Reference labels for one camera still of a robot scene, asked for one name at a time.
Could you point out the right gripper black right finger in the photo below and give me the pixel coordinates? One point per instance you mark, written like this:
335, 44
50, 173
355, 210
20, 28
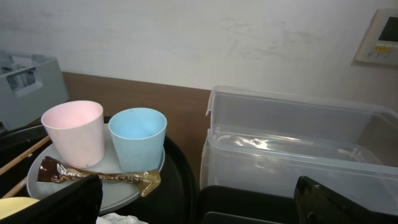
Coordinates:
317, 204

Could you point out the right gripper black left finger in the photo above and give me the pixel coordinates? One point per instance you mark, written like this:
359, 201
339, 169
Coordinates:
79, 203

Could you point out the white tissue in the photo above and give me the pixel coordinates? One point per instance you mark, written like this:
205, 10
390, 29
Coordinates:
114, 218

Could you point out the brown gold snack wrapper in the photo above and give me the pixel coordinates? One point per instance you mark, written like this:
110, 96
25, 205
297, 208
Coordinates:
52, 170

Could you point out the wooden chopstick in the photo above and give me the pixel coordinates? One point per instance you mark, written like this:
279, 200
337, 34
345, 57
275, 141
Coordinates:
16, 188
23, 155

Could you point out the yellow bowl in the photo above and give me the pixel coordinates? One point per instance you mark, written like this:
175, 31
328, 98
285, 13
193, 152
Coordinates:
12, 205

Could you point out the pink plastic cup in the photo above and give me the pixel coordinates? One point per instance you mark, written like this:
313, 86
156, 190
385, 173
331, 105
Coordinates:
77, 130

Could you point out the blue plastic cup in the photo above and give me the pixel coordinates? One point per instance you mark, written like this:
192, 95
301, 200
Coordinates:
138, 136

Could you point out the grey dishwasher rack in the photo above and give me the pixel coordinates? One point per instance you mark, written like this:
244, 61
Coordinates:
30, 85

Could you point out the clear plastic bin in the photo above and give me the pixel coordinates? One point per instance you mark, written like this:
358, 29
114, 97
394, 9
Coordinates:
264, 141

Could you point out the round black tray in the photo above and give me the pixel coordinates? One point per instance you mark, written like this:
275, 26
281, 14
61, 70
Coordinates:
171, 202

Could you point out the black rectangular tray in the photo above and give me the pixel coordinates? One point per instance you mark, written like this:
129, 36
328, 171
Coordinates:
218, 204

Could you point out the wall control panel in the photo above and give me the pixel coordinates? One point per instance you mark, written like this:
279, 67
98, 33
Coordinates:
379, 45

